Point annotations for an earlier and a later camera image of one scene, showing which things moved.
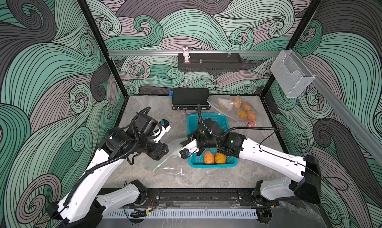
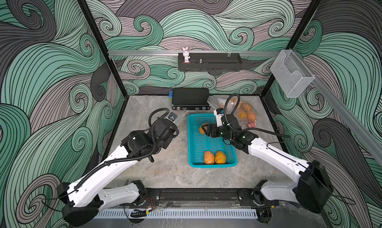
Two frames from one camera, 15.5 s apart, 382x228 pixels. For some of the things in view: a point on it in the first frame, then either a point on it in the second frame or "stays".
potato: x=242 y=114 stays
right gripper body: x=203 y=143 -> x=217 y=132
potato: x=247 y=107 stays
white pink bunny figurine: x=186 y=54 stays
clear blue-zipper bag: x=174 y=165 -> x=177 y=121
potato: x=251 y=116 stays
